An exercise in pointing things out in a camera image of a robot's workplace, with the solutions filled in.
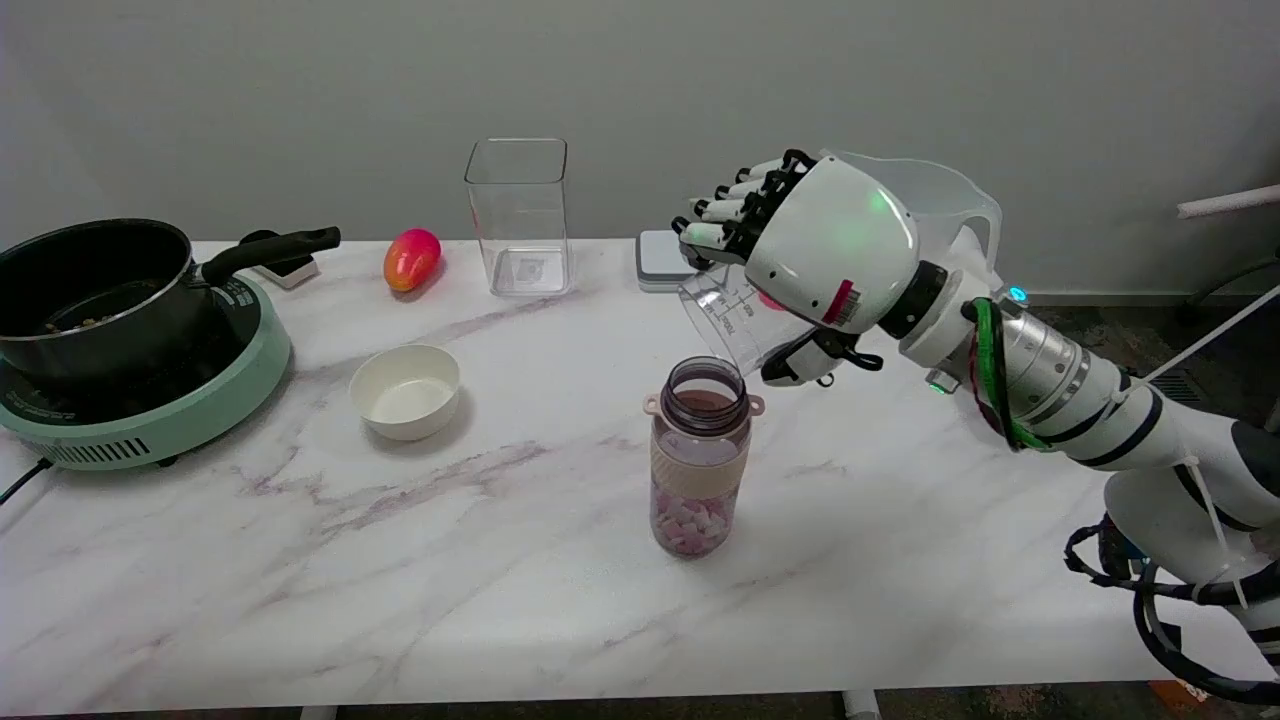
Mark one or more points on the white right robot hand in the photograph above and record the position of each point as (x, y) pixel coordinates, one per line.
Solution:
(830, 240)

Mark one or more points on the small clear measuring cup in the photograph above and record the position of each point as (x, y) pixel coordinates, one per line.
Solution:
(725, 320)

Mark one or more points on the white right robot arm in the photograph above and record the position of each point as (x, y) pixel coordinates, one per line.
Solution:
(1160, 450)

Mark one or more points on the large clear plastic pitcher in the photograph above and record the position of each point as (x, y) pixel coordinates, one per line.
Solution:
(950, 200)

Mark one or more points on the grey white kitchen scale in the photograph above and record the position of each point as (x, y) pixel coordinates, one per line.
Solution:
(658, 262)

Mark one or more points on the bottle with pink candies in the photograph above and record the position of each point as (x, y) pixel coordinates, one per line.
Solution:
(698, 470)

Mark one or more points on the clear square container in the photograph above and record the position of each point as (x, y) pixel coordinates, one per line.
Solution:
(520, 230)

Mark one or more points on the floor vent grille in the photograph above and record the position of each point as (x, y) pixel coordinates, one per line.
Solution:
(1175, 385)

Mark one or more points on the white pipe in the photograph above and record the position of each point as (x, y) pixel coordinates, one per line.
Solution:
(1230, 200)

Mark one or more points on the red orange mango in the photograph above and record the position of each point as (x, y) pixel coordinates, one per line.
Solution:
(410, 260)

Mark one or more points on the white bowl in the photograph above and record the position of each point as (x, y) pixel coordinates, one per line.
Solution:
(405, 395)

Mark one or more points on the white table leg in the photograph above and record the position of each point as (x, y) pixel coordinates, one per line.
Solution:
(860, 705)
(318, 713)

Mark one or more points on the small white black device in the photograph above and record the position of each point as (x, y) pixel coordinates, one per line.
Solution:
(290, 272)

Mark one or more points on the green induction cooker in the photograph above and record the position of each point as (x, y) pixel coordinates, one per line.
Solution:
(200, 410)

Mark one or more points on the black saucepan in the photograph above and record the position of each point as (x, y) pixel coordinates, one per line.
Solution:
(100, 300)

